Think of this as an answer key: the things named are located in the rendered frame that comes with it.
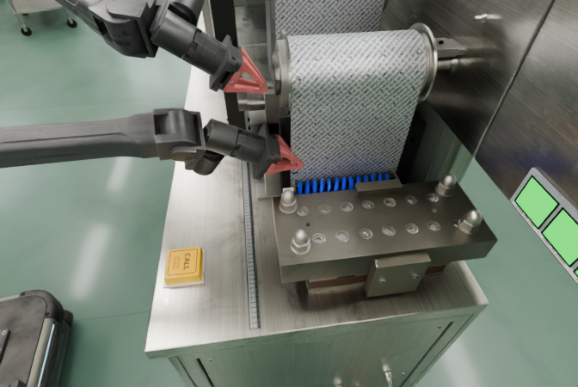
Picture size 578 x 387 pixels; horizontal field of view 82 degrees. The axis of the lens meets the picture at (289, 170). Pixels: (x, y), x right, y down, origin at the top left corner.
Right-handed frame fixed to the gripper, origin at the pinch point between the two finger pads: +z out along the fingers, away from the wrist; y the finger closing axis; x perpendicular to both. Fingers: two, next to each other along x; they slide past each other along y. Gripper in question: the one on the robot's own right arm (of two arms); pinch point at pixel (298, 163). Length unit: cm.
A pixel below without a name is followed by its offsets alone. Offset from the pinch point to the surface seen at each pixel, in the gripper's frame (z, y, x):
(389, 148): 15.2, 0.3, 11.2
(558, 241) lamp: 21.0, 29.6, 22.8
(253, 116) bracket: -10.0, -9.9, 0.8
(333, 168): 7.5, 0.3, 1.7
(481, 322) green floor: 128, 1, -52
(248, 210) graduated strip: -1.3, -4.1, -21.4
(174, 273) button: -16.1, 12.3, -26.9
